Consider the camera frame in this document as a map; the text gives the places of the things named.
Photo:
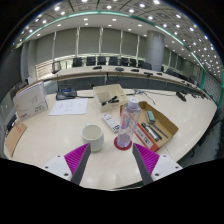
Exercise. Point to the beige open cardboard organizer box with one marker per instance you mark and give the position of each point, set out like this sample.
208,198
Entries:
106,91

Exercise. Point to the long curved conference desk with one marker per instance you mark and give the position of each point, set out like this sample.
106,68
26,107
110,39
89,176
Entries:
93,81

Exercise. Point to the white printed paper sheet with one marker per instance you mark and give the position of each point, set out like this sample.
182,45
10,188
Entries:
68,106

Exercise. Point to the row of black office chairs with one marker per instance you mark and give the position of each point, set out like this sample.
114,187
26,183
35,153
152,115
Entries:
101,60

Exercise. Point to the black desk phone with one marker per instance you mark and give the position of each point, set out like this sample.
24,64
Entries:
66,95

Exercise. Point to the white printed paper carton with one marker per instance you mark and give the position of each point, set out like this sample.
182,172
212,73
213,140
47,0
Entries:
30,101

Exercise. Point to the red-sided open cardboard box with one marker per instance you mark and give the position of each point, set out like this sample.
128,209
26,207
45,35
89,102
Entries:
165,121

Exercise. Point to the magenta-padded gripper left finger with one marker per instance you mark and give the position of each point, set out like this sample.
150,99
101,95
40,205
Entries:
76,156

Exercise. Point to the silver black marker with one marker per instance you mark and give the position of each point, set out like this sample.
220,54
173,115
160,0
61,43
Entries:
150,131

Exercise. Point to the white remote control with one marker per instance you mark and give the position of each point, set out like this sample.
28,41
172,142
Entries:
110,122

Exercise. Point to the flat round red coaster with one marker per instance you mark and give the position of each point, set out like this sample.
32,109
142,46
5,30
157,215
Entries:
116,145

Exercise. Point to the clear plastic water bottle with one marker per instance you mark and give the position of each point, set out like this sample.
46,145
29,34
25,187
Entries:
128,123

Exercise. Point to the recessed ceiling lights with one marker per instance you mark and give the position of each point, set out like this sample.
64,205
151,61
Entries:
108,7

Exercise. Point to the brown kraft paper envelope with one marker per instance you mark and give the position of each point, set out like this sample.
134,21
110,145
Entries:
15,136

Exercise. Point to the teal whiteboard eraser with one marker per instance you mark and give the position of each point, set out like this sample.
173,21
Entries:
150,117

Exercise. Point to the black table microphone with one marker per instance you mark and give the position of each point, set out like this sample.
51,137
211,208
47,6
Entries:
181,96

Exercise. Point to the black pen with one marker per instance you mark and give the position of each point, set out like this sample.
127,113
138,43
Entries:
159,130

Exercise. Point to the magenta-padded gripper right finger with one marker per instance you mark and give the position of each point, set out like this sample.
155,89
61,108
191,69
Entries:
146,157

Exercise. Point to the white ceramic mug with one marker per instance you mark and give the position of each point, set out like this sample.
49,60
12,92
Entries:
92,138

